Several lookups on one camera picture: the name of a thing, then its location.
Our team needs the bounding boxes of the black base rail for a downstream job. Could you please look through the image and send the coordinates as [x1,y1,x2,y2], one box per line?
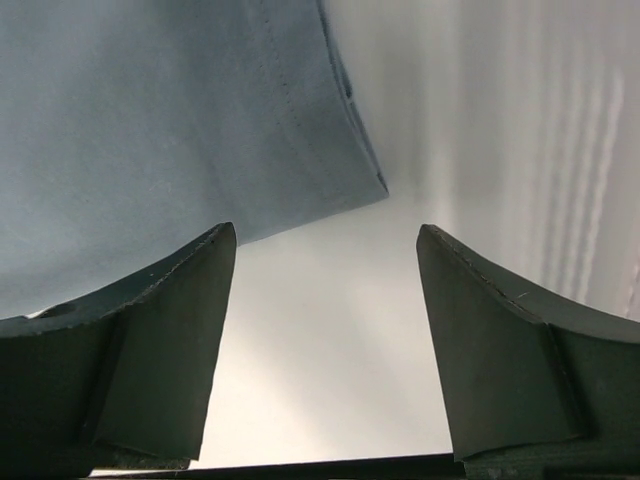
[96,454,466,480]

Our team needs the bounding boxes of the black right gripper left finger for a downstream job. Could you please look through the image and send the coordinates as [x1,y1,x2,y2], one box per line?
[1,223,236,479]

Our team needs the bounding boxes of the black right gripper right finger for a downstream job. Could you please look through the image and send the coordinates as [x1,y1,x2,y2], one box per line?
[416,225,639,479]

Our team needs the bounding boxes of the light blue t shirt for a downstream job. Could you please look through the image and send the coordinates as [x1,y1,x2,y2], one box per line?
[1,1,388,317]

